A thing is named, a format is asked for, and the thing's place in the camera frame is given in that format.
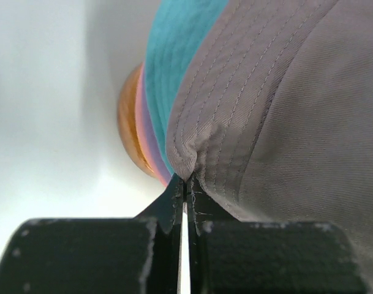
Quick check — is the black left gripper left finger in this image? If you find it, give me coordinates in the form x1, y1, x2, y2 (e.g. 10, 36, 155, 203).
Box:
134, 176, 184, 294

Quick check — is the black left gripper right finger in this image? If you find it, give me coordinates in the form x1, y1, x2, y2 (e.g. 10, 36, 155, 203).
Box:
186, 175, 235, 293

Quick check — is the purple hat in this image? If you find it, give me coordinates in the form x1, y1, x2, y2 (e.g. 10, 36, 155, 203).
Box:
143, 107, 175, 181

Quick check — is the pink bucket hat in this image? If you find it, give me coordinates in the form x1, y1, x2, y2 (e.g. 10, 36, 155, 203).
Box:
135, 81, 164, 185

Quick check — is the grey hat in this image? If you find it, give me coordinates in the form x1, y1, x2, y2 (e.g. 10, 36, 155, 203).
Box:
166, 1, 373, 292

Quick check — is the teal hat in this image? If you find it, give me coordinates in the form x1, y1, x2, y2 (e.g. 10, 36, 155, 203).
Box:
141, 0, 230, 145

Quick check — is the light wooden hat stand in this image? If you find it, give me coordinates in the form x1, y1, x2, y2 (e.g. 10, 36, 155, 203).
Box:
117, 63, 155, 178

